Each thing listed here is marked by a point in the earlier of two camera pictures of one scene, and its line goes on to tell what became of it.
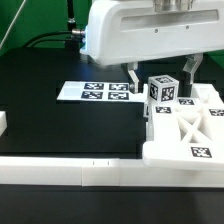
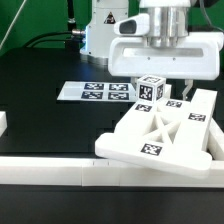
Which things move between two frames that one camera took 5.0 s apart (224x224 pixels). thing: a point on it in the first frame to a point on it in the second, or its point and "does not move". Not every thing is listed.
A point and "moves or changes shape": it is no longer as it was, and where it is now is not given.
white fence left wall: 3,122 does not move
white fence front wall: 74,172 does not move
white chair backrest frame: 188,131 moves or changes shape
